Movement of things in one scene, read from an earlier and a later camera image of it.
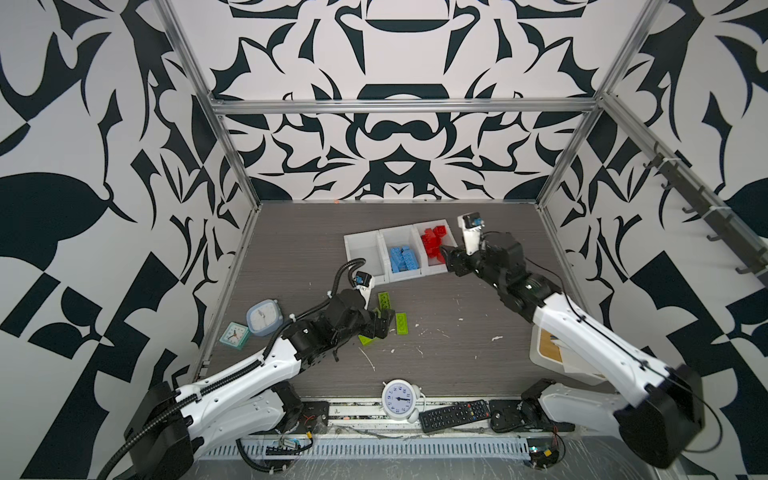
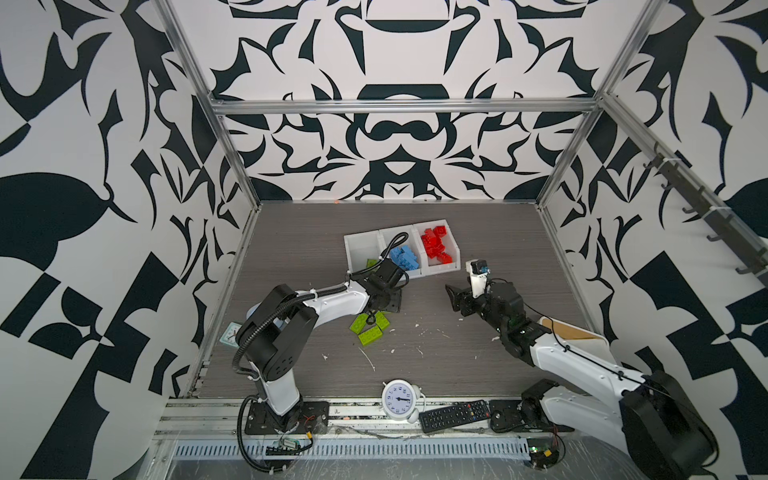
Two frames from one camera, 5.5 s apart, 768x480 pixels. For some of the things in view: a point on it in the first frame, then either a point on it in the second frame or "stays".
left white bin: x=368 y=245 stays
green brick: x=366 y=341 stays
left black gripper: x=382 y=320 → x=396 y=302
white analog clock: x=399 y=399 stays
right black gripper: x=456 y=256 → x=460 y=297
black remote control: x=455 y=414 stays
